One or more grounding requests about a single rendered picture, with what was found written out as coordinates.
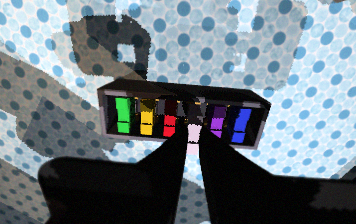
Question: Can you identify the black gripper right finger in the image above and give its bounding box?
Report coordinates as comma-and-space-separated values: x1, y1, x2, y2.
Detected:
199, 128, 356, 224

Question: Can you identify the red fuse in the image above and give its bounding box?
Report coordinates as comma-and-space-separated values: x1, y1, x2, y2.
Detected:
163, 100, 177, 137

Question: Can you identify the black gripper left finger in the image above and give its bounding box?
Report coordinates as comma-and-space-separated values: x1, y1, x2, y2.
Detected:
37, 126, 189, 224

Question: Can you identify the black fuse block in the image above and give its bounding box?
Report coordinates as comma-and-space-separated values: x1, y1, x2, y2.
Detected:
97, 78, 272, 151

